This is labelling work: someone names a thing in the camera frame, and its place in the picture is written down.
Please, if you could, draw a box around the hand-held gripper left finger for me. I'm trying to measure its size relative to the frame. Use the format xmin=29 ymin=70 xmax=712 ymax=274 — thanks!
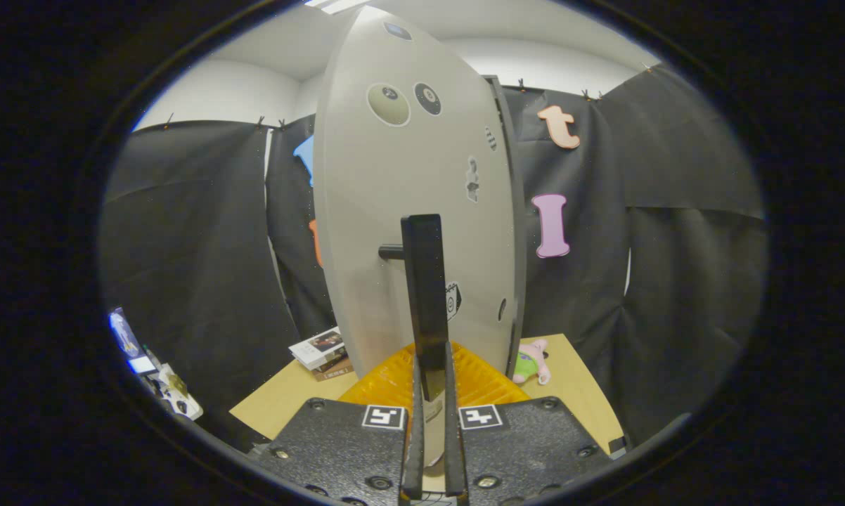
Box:
xmin=254 ymin=342 xmax=427 ymax=506

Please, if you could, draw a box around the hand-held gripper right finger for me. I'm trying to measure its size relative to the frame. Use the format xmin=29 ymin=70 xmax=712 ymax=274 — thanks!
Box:
xmin=442 ymin=342 xmax=613 ymax=506

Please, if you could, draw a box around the long ceiling light panel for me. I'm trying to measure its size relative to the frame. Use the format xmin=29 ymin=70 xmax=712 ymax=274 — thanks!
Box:
xmin=303 ymin=0 xmax=370 ymax=15

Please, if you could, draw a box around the pink green plush toy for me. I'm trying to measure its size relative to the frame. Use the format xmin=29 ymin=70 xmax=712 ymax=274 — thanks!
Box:
xmin=512 ymin=339 xmax=552 ymax=386

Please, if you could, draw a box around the black backdrop cloth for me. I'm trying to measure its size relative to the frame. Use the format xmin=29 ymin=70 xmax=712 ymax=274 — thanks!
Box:
xmin=99 ymin=63 xmax=771 ymax=450

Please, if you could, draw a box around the brown book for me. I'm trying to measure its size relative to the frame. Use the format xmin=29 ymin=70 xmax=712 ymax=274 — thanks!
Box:
xmin=314 ymin=360 xmax=355 ymax=382

